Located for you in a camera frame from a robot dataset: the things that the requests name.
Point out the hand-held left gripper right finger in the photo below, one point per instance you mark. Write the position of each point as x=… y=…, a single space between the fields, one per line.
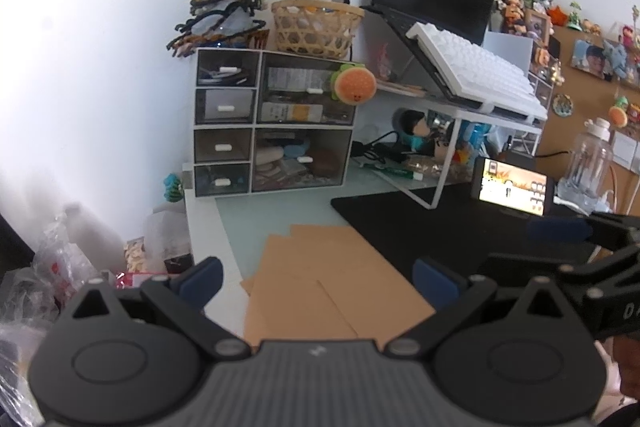
x=435 y=282

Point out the green and white tube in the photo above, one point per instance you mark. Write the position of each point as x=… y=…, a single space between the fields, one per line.
x=392 y=169

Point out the burger plush toy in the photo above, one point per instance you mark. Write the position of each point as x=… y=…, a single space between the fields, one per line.
x=352 y=84

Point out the white drawer organizer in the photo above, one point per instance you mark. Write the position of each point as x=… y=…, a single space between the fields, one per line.
x=257 y=125

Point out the small burger ornament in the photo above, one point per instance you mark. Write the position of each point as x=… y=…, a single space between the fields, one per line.
x=619 y=112

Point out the white metal desk shelf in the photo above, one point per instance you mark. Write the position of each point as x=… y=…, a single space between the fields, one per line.
x=450 y=157

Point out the pile of hair claw clips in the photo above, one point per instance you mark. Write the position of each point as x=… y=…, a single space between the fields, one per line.
x=220 y=19

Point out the blue crochet item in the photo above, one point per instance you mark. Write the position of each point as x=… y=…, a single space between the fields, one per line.
x=295 y=150

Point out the clear plastic bag red print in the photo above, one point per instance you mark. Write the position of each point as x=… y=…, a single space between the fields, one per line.
x=70 y=262

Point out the white card board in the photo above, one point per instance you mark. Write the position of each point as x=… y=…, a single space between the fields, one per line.
x=505 y=44

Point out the woven wicker basket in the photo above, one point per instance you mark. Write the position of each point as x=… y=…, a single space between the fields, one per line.
x=315 y=32

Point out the black desk mat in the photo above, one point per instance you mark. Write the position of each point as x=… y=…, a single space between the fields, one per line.
x=415 y=232

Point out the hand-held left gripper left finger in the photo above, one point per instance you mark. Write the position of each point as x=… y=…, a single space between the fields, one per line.
x=202 y=279

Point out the white translucent bag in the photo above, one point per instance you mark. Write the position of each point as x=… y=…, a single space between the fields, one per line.
x=167 y=229

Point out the small clear drawer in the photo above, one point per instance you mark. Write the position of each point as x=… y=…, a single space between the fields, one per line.
x=222 y=144
x=220 y=181
x=225 y=104
x=227 y=67

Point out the white plush item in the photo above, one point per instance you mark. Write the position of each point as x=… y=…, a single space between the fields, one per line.
x=270 y=155

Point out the white blurry container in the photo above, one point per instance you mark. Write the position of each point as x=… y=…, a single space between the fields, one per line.
x=87 y=227

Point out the clear water bottle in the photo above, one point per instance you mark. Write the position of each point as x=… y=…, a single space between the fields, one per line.
x=587 y=164

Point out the white keyboard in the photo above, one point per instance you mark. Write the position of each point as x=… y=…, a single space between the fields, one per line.
x=475 y=67

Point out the clear acrylic laptop riser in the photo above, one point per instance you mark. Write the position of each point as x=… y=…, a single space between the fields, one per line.
x=395 y=52

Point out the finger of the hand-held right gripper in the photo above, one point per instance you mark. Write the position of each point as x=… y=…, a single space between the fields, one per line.
x=520 y=264
x=557 y=230

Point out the teal toy figure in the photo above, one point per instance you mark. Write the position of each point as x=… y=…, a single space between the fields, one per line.
x=173 y=188

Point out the brown round pouch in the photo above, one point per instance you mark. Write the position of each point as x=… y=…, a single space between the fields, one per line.
x=326 y=161

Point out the popcorn print snack box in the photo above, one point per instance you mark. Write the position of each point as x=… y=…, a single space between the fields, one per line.
x=135 y=254

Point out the light pink cloth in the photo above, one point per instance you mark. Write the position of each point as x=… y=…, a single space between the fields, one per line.
x=607 y=374

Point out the smartphone with lit screen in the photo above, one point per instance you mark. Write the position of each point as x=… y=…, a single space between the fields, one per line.
x=512 y=186

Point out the printed photo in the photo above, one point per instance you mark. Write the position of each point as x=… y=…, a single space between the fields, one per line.
x=590 y=57

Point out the round colourful ornament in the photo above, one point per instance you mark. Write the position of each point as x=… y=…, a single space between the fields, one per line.
x=564 y=105

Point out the black-haired doll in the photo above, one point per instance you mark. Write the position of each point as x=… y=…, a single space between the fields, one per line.
x=412 y=127

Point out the brown paper envelope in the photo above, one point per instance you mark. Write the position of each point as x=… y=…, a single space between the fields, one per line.
x=285 y=312
x=380 y=302
x=325 y=247

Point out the row of small figurines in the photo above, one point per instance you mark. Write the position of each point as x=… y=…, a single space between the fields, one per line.
x=545 y=14

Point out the dark crumpled plastic bag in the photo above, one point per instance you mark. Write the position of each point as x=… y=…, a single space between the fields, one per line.
x=25 y=302

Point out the dark small box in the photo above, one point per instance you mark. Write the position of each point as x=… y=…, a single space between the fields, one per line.
x=179 y=264

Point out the pink item in riser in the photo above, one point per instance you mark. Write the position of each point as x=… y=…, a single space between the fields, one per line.
x=385 y=59

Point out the cork board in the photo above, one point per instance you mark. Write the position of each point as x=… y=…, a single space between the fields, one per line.
x=575 y=132

